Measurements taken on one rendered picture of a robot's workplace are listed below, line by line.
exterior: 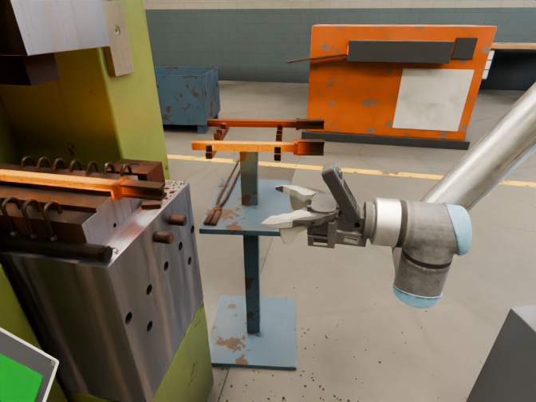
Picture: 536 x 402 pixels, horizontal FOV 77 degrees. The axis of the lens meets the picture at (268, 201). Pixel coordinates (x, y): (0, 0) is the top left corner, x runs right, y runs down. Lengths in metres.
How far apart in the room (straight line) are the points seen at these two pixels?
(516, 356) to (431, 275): 0.59
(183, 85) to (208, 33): 4.35
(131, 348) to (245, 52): 7.89
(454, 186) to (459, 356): 1.18
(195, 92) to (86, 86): 3.38
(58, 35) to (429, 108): 3.90
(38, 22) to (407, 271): 0.74
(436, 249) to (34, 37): 0.73
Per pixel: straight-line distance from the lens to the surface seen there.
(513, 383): 1.29
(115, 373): 0.95
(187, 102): 4.43
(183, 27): 8.88
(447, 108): 4.30
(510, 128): 0.77
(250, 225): 1.13
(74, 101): 1.07
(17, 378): 0.45
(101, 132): 1.05
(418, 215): 0.64
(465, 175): 0.78
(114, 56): 1.01
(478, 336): 1.97
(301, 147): 1.05
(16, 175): 0.94
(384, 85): 4.13
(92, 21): 0.75
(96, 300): 0.77
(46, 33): 0.67
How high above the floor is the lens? 1.32
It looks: 29 degrees down
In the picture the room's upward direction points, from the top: straight up
